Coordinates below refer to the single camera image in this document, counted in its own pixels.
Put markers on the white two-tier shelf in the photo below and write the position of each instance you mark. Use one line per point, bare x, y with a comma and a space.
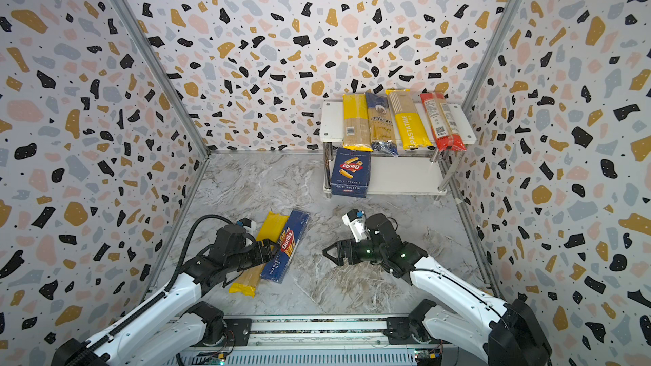
419, 173

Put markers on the yellow Pastatime spaghetti package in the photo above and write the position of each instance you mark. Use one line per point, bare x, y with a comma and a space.
411, 130

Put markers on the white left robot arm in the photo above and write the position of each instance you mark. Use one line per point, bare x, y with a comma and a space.
176, 317

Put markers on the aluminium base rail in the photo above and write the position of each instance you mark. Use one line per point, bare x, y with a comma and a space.
294, 341

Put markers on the blue Barilla spaghetti box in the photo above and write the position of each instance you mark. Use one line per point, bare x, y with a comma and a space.
288, 241

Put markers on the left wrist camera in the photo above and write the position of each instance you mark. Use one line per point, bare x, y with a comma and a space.
248, 224

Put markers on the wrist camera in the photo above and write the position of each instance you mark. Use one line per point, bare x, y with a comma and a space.
356, 221
248, 224

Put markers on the yellow spaghetti package with barcode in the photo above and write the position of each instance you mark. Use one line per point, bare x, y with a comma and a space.
357, 135

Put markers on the red spaghetti package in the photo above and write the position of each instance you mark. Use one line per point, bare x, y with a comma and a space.
444, 127

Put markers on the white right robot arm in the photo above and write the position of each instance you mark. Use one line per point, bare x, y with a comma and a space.
497, 332

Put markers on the blue clear spaghetti bag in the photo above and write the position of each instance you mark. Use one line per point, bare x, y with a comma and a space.
381, 124

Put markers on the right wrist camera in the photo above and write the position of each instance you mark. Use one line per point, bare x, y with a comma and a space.
356, 221

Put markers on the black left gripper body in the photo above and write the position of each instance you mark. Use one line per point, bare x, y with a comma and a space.
248, 256

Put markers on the blue Barilla rigatoni box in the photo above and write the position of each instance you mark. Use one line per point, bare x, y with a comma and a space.
351, 173

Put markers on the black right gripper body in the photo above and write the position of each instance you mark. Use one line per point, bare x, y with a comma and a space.
367, 251

